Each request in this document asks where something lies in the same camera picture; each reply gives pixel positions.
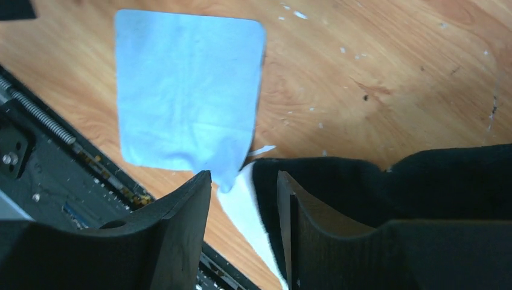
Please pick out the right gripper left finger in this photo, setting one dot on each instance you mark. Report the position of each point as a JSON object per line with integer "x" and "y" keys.
{"x": 155, "y": 247}

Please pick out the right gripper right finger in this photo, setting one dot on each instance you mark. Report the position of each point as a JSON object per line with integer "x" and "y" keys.
{"x": 324, "y": 249}

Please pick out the light blue lens cloth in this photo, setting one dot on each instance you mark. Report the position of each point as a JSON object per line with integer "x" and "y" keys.
{"x": 187, "y": 90}

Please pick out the black white checkered blanket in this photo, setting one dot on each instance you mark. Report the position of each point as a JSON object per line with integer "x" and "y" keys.
{"x": 457, "y": 184}

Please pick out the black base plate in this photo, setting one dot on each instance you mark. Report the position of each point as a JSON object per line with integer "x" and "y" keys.
{"x": 53, "y": 175}

